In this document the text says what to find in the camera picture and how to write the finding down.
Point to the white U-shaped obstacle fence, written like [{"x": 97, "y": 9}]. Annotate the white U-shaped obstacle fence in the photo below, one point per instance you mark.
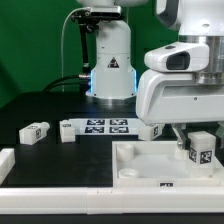
[{"x": 109, "y": 200}]

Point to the white square table top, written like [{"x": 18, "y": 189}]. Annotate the white square table top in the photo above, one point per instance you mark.
[{"x": 157, "y": 164}]

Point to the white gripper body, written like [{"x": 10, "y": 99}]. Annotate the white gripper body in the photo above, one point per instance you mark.
[{"x": 172, "y": 98}]

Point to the black camera stand pole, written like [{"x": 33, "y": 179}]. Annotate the black camera stand pole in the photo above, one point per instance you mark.
[{"x": 85, "y": 59}]

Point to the white plate with tags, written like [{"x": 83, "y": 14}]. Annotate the white plate with tags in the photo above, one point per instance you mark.
[{"x": 106, "y": 126}]

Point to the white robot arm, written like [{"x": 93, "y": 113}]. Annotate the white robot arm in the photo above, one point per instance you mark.
[{"x": 188, "y": 21}]

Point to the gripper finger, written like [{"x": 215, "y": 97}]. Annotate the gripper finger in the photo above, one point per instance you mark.
[
  {"x": 183, "y": 142},
  {"x": 220, "y": 135}
]

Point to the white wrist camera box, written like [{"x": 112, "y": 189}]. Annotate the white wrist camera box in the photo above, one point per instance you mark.
[{"x": 178, "y": 57}]

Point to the black camera on stand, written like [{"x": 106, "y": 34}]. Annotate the black camera on stand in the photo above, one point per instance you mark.
[{"x": 94, "y": 14}]

